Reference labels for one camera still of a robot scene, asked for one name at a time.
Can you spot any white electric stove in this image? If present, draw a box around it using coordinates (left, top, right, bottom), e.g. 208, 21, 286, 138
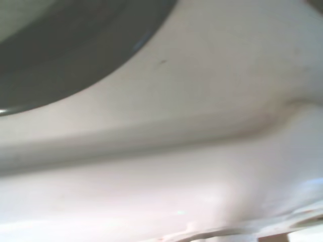
0, 0, 323, 242

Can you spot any grey speckled frying pan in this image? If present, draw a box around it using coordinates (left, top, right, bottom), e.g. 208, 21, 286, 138
0, 0, 183, 117

